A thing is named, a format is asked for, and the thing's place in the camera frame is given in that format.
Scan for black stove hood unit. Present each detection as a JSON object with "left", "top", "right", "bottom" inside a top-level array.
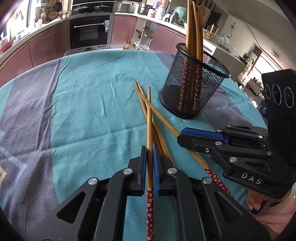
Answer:
[{"left": 72, "top": 0, "right": 115, "bottom": 14}]

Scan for red-handled wooden chopstick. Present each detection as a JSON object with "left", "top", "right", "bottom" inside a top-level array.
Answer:
[
  {"left": 146, "top": 86, "right": 155, "bottom": 241},
  {"left": 137, "top": 85, "right": 168, "bottom": 160},
  {"left": 135, "top": 80, "right": 174, "bottom": 166},
  {"left": 134, "top": 88, "right": 233, "bottom": 197}
]

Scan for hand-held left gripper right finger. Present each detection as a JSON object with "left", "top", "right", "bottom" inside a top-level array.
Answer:
[{"left": 153, "top": 146, "right": 271, "bottom": 241}]

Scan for glass cookie jar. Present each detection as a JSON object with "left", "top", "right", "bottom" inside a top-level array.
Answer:
[{"left": 203, "top": 29, "right": 218, "bottom": 42}]

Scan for pink white thermos jug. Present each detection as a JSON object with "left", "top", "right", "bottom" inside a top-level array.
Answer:
[{"left": 158, "top": 0, "right": 171, "bottom": 20}]

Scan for black mesh utensil cup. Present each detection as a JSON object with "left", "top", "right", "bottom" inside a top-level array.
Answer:
[{"left": 159, "top": 42, "right": 231, "bottom": 120}]

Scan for large kitchen window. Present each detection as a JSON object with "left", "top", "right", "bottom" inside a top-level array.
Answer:
[{"left": 0, "top": 0, "right": 33, "bottom": 40}]

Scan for clear plastic bags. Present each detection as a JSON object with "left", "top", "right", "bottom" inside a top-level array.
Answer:
[{"left": 217, "top": 34, "right": 240, "bottom": 56}]

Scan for teal wrapped appliance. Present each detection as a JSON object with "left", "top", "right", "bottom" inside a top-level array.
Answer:
[{"left": 172, "top": 6, "right": 188, "bottom": 25}]

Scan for pink base cabinets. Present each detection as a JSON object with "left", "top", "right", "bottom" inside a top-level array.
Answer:
[
  {"left": 110, "top": 16, "right": 139, "bottom": 45},
  {"left": 150, "top": 24, "right": 192, "bottom": 55},
  {"left": 0, "top": 17, "right": 71, "bottom": 77}
]

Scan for pink bowl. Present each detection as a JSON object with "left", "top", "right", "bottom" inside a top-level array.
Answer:
[{"left": 0, "top": 37, "right": 15, "bottom": 50}]

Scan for steel stock pot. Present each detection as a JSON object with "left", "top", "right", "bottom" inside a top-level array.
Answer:
[{"left": 137, "top": 3, "right": 151, "bottom": 15}]

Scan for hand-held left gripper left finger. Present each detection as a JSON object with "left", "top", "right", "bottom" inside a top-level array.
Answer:
[{"left": 30, "top": 146, "right": 148, "bottom": 241}]

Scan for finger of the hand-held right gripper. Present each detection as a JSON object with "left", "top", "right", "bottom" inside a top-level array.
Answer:
[
  {"left": 181, "top": 125, "right": 270, "bottom": 144},
  {"left": 177, "top": 135, "right": 274, "bottom": 175}
]

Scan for black built-in oven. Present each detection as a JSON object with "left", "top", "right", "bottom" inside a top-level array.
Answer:
[{"left": 69, "top": 13, "right": 112, "bottom": 50}]

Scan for silver rice cooker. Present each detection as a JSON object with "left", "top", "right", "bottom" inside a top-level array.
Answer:
[{"left": 115, "top": 1, "right": 132, "bottom": 12}]

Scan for teal grey patchwork tablecloth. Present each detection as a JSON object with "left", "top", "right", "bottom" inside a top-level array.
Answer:
[{"left": 0, "top": 49, "right": 269, "bottom": 241}]

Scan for person's right hand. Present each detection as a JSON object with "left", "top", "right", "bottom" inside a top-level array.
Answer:
[{"left": 246, "top": 189, "right": 264, "bottom": 211}]

